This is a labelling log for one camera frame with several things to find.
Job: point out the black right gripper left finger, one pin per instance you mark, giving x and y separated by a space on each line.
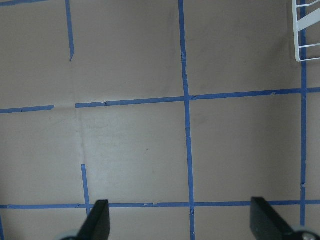
97 225

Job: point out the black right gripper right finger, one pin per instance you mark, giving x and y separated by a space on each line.
267 224

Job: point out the white wire cup rack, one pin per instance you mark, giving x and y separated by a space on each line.
304 16

